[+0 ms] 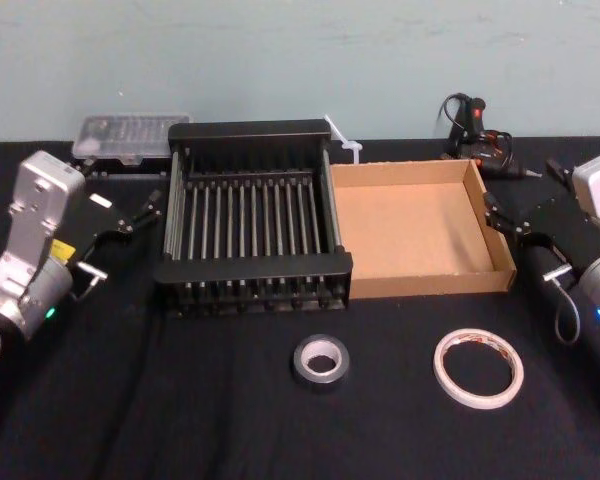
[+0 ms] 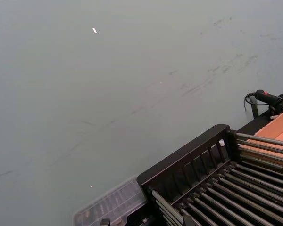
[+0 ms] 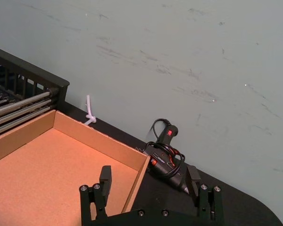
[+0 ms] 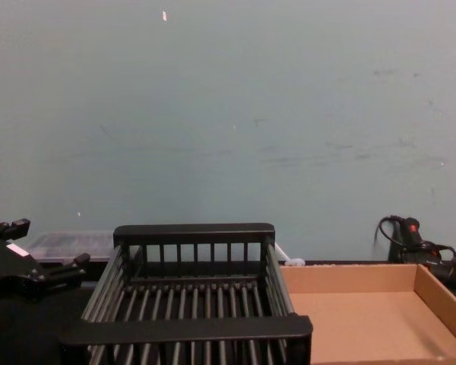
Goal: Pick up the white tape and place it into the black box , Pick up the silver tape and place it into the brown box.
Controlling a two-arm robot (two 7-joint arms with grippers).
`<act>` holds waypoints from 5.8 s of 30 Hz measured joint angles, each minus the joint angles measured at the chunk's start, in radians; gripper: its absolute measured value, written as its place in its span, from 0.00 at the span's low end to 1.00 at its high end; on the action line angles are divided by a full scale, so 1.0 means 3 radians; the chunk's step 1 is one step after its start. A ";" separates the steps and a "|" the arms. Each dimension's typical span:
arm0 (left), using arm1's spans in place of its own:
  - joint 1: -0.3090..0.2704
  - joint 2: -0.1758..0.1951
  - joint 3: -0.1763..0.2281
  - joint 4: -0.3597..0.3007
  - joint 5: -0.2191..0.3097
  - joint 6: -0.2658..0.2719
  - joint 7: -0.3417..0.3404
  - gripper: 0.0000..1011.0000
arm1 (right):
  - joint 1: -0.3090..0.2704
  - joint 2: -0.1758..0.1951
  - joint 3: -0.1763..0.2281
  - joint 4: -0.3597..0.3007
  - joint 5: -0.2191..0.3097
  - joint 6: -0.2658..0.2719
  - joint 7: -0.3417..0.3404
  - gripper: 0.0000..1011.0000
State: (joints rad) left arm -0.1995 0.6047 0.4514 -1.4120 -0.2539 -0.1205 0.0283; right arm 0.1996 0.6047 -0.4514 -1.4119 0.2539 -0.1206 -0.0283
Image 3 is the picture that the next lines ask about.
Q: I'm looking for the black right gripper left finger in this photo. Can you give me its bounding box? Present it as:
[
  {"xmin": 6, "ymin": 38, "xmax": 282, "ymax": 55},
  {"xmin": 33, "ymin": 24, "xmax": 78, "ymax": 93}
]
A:
[{"xmin": 79, "ymin": 165, "xmax": 113, "ymax": 222}]

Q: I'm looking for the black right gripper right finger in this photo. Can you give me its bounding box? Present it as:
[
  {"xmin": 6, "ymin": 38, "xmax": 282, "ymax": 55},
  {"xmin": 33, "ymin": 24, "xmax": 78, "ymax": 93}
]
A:
[{"xmin": 185, "ymin": 164, "xmax": 225, "ymax": 225}]

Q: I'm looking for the shallow brown cardboard tray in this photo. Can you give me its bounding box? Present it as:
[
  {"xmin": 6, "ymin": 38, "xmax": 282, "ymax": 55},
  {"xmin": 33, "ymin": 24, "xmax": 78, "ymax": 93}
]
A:
[{"xmin": 0, "ymin": 109, "xmax": 152, "ymax": 226}]

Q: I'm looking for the black rack with steel bars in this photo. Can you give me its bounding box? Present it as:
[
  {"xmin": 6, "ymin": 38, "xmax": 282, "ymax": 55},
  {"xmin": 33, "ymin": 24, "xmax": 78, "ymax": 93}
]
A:
[{"xmin": 0, "ymin": 44, "xmax": 70, "ymax": 140}]

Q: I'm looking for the black corded tool red switch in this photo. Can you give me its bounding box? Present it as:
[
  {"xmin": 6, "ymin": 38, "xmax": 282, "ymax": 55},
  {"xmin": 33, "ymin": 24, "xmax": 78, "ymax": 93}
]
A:
[{"xmin": 134, "ymin": 118, "xmax": 192, "ymax": 194}]

